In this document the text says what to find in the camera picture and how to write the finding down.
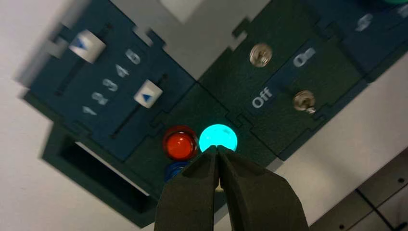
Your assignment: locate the grey metal base plate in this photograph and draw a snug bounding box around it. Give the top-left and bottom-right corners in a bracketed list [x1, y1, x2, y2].
[307, 147, 408, 231]

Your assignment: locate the green push button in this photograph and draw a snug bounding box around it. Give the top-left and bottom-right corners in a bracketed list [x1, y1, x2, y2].
[199, 124, 239, 153]

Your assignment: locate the silver toggle switch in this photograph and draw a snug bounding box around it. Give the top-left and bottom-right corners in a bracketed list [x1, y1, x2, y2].
[249, 43, 273, 68]
[292, 90, 317, 115]

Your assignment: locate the white square panel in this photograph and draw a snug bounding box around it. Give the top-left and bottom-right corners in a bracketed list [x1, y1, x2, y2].
[158, 0, 206, 24]

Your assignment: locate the red push button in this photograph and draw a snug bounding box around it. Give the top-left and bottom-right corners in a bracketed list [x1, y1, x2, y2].
[162, 125, 199, 162]

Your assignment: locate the blue and grey task board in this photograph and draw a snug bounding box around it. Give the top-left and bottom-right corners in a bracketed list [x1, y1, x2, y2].
[14, 0, 408, 229]

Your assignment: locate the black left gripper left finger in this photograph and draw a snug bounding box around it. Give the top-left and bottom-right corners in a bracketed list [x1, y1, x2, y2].
[153, 145, 220, 231]

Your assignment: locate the white slider knob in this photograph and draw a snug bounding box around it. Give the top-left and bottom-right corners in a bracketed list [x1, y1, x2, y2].
[133, 79, 164, 109]
[68, 29, 107, 64]

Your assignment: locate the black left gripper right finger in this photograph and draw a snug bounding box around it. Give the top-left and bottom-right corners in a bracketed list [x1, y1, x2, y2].
[218, 145, 310, 231]

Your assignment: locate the blue push button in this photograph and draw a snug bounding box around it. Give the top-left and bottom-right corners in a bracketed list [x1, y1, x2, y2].
[164, 161, 191, 183]

